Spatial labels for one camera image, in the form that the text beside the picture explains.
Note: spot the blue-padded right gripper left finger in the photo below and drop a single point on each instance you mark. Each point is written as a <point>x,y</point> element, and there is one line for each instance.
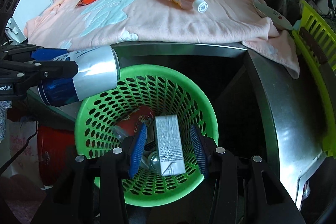
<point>136,150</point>

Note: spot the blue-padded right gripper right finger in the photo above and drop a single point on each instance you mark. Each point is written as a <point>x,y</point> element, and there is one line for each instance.
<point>201,151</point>

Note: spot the white blue milk carton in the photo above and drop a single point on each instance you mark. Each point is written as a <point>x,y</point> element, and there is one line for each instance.
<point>169,145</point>

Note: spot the red cola can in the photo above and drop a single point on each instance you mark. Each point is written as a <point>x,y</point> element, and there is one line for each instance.
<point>130,125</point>

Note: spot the blue white drink can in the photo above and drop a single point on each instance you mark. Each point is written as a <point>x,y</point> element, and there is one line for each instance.
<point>98,71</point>

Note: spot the white microwave oven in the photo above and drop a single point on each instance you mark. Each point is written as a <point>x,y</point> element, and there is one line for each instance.
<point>25,11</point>

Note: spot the red plastic stool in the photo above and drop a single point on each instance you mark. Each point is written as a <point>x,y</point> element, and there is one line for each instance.
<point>56,149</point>

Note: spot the pink flower-pattern towel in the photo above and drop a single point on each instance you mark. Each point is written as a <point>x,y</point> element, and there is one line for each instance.
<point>64,25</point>

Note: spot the white ceramic bowl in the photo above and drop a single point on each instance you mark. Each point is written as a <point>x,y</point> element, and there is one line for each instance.
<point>279,21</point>

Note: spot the lime green dish rack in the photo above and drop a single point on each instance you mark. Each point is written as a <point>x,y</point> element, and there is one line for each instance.
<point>315,39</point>

